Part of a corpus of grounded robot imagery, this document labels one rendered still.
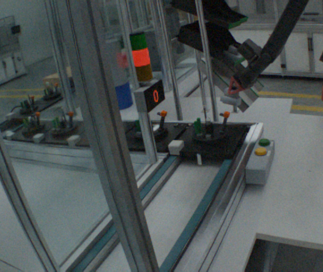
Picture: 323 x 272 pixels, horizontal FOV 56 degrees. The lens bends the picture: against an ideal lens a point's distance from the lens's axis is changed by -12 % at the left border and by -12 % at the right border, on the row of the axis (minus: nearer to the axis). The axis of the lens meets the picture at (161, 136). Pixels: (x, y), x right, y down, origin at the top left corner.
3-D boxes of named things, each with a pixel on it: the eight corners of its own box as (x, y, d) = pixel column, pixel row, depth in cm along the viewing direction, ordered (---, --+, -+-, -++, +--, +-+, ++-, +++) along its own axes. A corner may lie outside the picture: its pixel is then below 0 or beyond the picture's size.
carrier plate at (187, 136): (247, 129, 133) (247, 124, 132) (232, 158, 114) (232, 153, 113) (192, 127, 144) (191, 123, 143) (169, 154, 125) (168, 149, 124)
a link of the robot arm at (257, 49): (272, 59, 108) (280, 49, 112) (247, 35, 108) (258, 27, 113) (254, 76, 118) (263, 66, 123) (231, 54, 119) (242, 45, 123)
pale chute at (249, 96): (253, 102, 149) (259, 96, 146) (242, 113, 140) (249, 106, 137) (210, 59, 153) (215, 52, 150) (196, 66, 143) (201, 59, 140)
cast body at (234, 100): (241, 104, 131) (242, 87, 129) (236, 106, 128) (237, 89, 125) (222, 100, 136) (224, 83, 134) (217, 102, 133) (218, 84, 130)
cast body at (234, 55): (241, 60, 139) (246, 47, 135) (237, 63, 136) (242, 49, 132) (224, 52, 142) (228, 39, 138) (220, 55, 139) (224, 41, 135)
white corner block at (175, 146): (185, 149, 127) (183, 140, 125) (181, 156, 123) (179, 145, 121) (174, 149, 129) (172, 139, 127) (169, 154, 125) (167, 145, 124)
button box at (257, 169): (275, 153, 122) (274, 139, 119) (265, 185, 105) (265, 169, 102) (257, 153, 125) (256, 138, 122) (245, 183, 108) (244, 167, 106)
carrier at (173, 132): (189, 127, 145) (185, 99, 140) (165, 154, 126) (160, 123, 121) (139, 126, 156) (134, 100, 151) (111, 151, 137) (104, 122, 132)
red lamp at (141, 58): (153, 61, 106) (150, 47, 104) (145, 66, 102) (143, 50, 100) (139, 62, 108) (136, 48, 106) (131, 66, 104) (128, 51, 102)
